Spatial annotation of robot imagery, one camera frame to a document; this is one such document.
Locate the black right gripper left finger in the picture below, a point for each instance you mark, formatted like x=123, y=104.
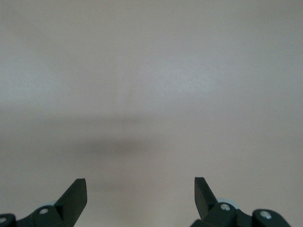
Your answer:
x=68, y=208

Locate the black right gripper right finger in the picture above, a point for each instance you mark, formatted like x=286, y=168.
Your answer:
x=208, y=208

